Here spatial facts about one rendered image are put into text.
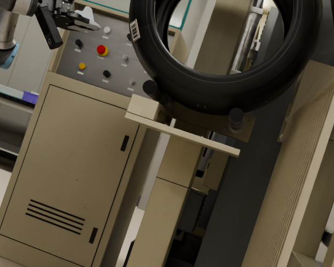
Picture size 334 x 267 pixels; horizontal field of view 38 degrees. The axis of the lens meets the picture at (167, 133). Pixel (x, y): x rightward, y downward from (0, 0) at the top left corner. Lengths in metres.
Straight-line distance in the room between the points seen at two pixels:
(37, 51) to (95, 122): 3.84
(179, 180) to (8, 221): 0.94
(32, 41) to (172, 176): 4.47
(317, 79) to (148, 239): 0.85
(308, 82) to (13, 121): 4.66
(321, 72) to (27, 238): 1.49
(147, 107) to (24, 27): 4.80
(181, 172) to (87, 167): 0.59
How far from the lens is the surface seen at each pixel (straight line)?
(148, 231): 1.89
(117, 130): 2.27
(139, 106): 1.52
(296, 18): 1.51
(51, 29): 1.40
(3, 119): 6.12
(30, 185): 2.40
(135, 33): 1.54
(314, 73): 1.83
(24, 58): 6.13
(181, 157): 1.86
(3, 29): 1.91
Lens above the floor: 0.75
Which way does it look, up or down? 1 degrees up
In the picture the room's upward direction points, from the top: 19 degrees clockwise
